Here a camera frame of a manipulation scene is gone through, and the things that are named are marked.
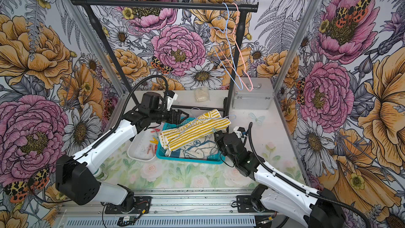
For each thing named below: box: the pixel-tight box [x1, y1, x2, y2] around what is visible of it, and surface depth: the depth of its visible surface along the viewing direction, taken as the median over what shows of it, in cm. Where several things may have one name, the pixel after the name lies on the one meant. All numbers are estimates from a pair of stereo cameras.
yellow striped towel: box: [158, 109, 232, 151], surface depth 86 cm
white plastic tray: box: [127, 124, 163, 162], surface depth 93 cm
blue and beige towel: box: [165, 133, 219, 159], surface depth 85 cm
